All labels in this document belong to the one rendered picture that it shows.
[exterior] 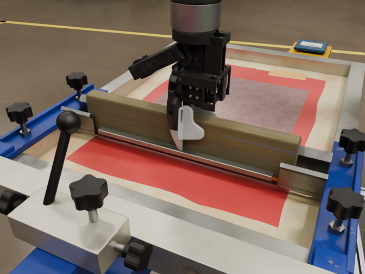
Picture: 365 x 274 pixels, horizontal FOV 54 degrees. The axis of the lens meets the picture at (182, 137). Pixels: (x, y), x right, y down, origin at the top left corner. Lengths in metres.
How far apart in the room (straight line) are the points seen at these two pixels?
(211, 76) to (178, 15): 0.10
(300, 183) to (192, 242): 0.24
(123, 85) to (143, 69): 0.32
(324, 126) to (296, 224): 0.32
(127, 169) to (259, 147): 0.25
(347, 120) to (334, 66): 0.34
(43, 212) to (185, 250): 0.16
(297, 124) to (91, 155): 0.45
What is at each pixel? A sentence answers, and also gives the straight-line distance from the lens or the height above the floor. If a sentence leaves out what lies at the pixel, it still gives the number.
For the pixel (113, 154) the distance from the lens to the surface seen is 0.71.
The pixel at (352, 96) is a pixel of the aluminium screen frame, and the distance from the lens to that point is 0.93.
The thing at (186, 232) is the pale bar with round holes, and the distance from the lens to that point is 0.43.
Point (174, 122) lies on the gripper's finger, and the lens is 0.59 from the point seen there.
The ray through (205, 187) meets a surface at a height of 0.96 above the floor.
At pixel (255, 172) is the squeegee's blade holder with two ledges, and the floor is 1.00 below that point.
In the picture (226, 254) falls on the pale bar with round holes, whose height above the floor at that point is 1.04.
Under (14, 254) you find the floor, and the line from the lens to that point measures 1.92.
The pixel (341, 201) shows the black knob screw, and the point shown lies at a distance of 0.49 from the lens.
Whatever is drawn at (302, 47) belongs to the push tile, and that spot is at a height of 0.97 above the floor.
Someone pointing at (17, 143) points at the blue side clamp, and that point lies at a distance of 0.72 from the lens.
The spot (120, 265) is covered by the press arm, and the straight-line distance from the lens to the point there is 0.57.
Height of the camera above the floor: 1.36
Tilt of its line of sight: 33 degrees down
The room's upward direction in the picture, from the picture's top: straight up
